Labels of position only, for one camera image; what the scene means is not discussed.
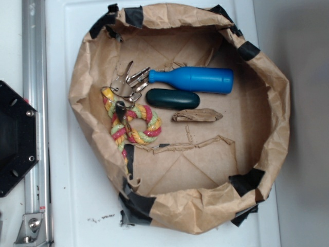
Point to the brown paper bag bin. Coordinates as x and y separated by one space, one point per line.
196 175

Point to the dark green oval object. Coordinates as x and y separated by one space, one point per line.
172 99

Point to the silver key bunch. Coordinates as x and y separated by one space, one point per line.
125 90

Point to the blue plastic bottle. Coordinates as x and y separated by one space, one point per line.
196 79

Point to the white tray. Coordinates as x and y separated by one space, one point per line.
85 207

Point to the colourful rope ring toy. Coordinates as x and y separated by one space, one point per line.
121 130

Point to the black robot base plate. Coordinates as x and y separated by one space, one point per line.
18 138

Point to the aluminium frame rail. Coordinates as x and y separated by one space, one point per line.
36 227

